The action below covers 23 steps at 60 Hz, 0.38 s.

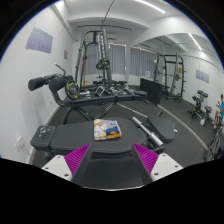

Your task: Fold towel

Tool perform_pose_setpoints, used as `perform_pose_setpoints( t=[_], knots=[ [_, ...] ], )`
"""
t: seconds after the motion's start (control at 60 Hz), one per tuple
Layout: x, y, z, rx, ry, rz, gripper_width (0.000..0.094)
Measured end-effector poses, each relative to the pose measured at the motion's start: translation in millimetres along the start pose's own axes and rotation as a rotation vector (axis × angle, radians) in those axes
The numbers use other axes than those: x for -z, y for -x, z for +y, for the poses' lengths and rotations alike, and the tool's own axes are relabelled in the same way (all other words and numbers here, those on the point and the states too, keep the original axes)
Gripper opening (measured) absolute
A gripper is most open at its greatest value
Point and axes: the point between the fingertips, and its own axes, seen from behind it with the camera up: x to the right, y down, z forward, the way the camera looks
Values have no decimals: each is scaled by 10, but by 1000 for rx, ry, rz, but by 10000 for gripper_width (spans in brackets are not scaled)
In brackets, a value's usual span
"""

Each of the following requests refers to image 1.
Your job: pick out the narrow grey window curtain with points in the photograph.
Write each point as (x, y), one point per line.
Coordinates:
(141, 61)

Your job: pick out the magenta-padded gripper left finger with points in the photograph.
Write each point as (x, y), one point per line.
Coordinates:
(60, 165)

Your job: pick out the small purple wall poster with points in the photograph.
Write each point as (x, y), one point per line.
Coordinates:
(202, 76)

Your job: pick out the black yellow-marked weight plate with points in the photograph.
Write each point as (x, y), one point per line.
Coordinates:
(72, 90)

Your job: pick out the black padded weight bench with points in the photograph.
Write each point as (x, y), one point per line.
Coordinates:
(73, 136)

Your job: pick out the black bench with roller pads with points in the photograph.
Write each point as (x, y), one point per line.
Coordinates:
(100, 99)

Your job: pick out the black squat rack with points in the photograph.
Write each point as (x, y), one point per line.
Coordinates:
(175, 76)

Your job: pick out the black upright box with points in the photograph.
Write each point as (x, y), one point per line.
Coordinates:
(151, 90)

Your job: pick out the dumbbell group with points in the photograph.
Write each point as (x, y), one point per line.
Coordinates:
(122, 90)

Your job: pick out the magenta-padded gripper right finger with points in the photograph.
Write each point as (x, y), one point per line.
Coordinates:
(165, 165)

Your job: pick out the white wall socket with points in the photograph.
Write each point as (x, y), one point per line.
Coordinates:
(19, 143)

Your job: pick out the person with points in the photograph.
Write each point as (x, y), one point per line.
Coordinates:
(220, 111)

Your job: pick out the silver barbell bar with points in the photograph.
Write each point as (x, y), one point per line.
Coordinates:
(146, 130)

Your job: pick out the long ceiling light strip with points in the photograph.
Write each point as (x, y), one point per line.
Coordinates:
(150, 5)

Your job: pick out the small tan wall plaque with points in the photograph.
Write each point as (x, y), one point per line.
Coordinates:
(66, 55)

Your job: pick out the black dumbbell stand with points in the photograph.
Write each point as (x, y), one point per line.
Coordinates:
(199, 105)

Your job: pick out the wide grey window curtain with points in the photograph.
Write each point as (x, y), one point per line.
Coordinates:
(118, 58)

